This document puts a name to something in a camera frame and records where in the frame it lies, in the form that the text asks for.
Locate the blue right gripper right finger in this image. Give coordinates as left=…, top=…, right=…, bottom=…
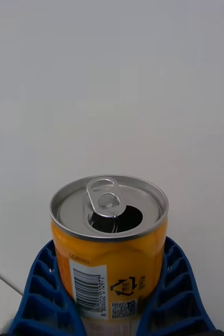
left=136, top=236, right=224, bottom=336

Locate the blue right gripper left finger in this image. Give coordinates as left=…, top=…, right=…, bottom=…
left=0, top=239, right=88, bottom=336

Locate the orange drink can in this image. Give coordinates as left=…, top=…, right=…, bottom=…
left=49, top=174, right=169, bottom=336

